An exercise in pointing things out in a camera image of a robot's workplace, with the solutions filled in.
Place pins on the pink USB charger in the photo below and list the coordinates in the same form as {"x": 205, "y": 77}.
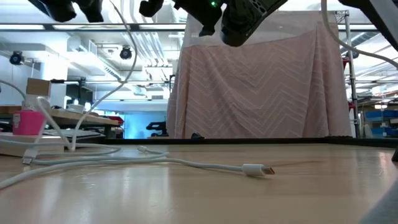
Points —
{"x": 28, "y": 123}

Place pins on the red bin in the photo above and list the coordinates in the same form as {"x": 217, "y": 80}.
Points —
{"x": 116, "y": 119}

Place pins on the white power strip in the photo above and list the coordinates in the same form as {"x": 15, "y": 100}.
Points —
{"x": 18, "y": 140}

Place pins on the wide black power strip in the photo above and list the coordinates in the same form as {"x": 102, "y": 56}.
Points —
{"x": 84, "y": 133}

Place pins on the blue storage bins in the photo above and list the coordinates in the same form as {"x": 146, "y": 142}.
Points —
{"x": 382, "y": 115}

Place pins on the black wheeled equipment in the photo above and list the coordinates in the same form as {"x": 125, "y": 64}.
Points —
{"x": 157, "y": 127}

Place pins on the wooden side table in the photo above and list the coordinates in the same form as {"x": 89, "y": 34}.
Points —
{"x": 93, "y": 119}

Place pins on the brown cardboard box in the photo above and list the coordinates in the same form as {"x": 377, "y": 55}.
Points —
{"x": 38, "y": 87}

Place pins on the narrow black power strip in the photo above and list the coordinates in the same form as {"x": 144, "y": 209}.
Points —
{"x": 395, "y": 155}

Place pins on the pink chevron cloth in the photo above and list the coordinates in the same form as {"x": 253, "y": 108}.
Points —
{"x": 264, "y": 93}

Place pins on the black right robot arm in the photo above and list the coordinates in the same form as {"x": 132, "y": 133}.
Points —
{"x": 248, "y": 21}

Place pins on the black ceiling camera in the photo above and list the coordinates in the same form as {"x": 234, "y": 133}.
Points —
{"x": 125, "y": 53}
{"x": 15, "y": 58}

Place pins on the black aluminium table frame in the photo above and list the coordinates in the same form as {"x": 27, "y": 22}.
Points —
{"x": 248, "y": 141}

